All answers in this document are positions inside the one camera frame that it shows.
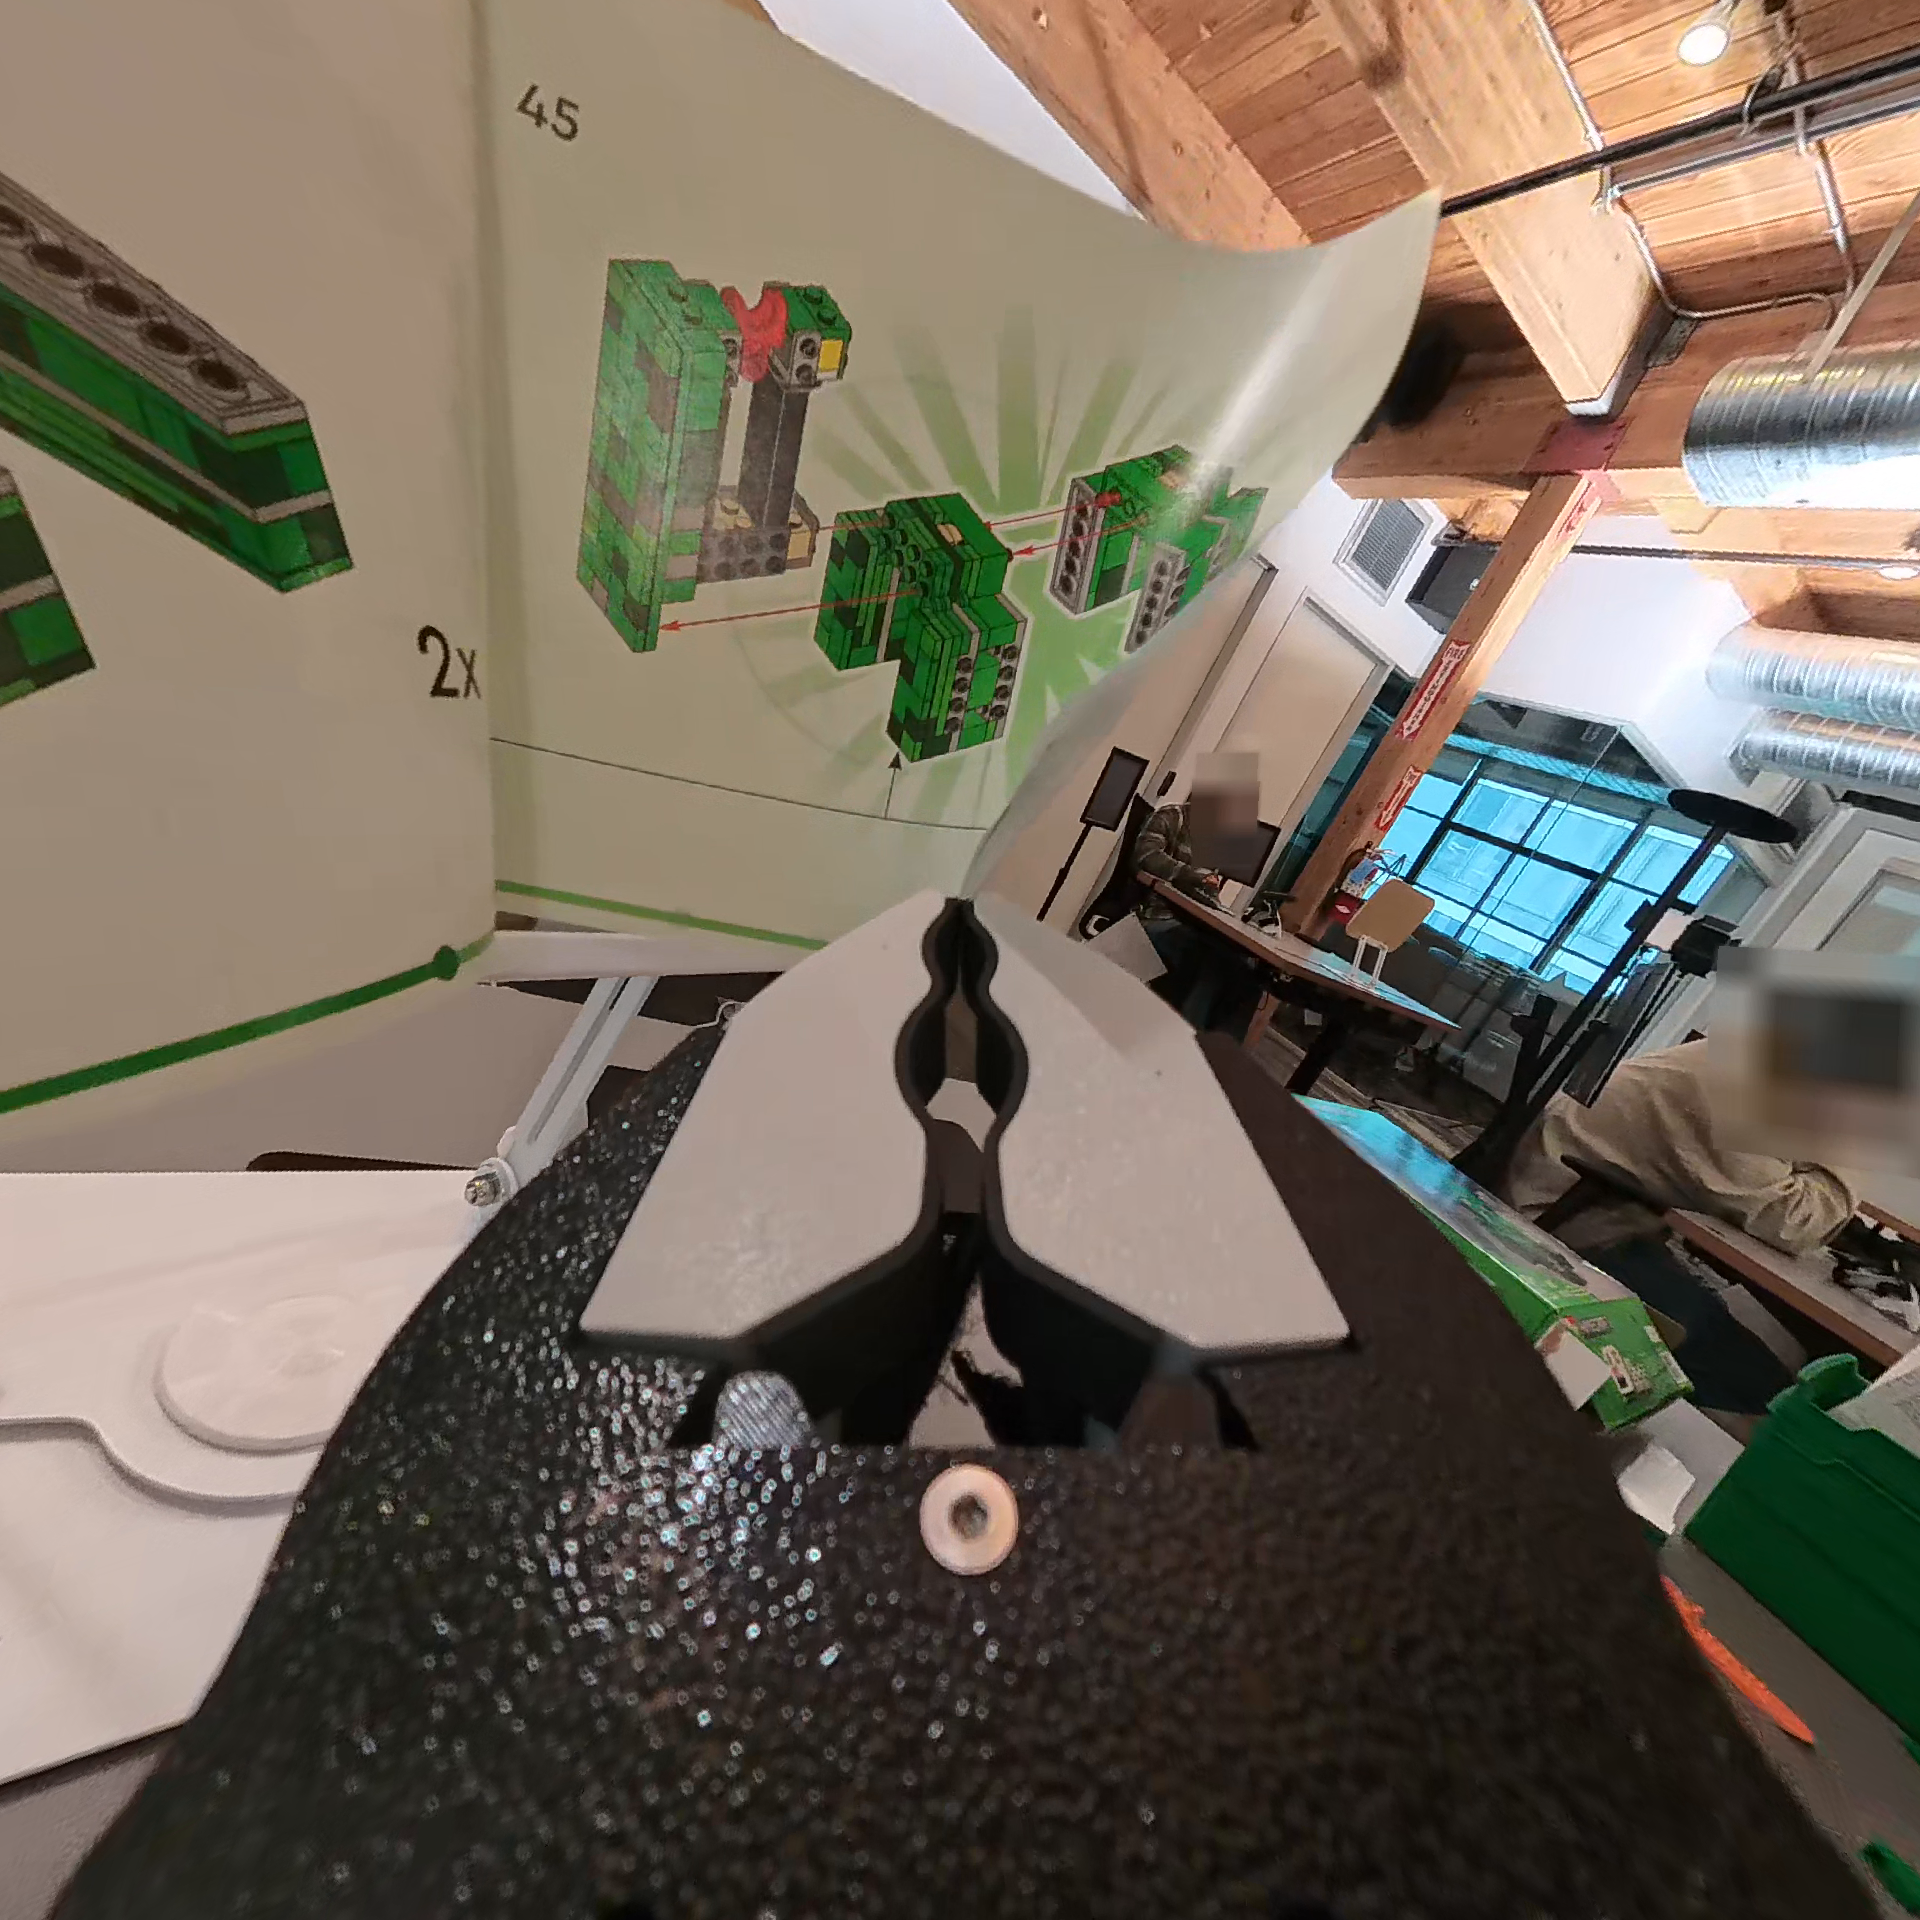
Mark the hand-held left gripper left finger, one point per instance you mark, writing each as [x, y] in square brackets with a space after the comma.
[781, 1138]

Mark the large grid window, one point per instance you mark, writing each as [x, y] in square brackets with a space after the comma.
[1515, 854]

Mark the pale wooden chair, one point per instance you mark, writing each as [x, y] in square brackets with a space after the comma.
[1388, 910]

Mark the long wooden work table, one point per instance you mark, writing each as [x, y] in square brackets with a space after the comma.
[1768, 1282]

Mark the white papers in bin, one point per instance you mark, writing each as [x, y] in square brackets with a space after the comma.
[1877, 1403]

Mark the hanging white sheet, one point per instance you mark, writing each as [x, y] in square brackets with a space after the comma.
[1124, 947]

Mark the green plastic bin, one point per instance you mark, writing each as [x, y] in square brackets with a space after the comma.
[1802, 1516]

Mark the green toy brick box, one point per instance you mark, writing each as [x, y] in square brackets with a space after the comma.
[1528, 1276]

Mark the black ceiling pipe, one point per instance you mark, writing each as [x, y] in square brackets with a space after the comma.
[1682, 129]

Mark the black floor lamp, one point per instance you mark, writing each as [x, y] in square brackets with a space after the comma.
[1734, 823]

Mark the black screen on stand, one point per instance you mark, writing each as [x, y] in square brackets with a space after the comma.
[1118, 788]

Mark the large silver air duct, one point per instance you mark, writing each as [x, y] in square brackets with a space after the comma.
[1802, 418]

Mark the wooden office table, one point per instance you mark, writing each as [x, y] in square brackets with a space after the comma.
[1320, 973]

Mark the white paper scrap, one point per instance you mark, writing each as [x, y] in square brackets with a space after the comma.
[1657, 1492]

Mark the white wall vent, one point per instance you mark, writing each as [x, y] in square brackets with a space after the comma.
[1384, 548]

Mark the wooden support post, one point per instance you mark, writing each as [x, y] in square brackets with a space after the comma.
[1478, 659]

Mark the small silver air duct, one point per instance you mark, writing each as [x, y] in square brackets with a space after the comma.
[1815, 705]

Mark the orange brick separator tool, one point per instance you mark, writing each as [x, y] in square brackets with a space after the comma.
[1739, 1670]

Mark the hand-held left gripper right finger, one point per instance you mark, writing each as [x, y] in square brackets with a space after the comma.
[1156, 1186]

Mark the white book stand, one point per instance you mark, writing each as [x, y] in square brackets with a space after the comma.
[149, 1276]

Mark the toy brick instruction booklet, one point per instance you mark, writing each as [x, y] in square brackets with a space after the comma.
[374, 450]

